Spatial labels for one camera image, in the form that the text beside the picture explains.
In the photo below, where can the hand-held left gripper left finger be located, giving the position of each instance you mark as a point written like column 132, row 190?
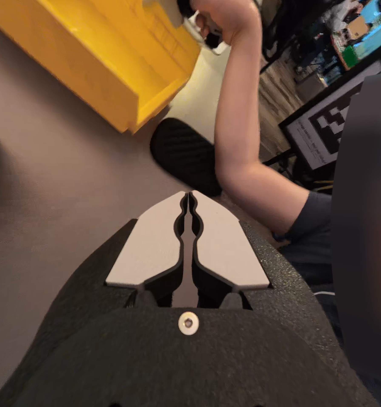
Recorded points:
column 146, row 254

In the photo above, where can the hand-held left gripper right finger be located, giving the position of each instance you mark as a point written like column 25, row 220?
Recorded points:
column 232, row 254

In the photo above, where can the yellow plastic bin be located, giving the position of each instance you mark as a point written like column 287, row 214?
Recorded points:
column 95, row 57

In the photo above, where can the person's right forearm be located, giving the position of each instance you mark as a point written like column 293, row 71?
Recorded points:
column 241, row 140

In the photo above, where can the person's right hand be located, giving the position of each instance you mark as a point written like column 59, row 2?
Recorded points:
column 232, row 16

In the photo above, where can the black ribbed pad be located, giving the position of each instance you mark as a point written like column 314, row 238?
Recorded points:
column 184, row 156

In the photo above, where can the framed black white tag sign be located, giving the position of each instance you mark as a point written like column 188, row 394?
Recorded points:
column 337, row 117

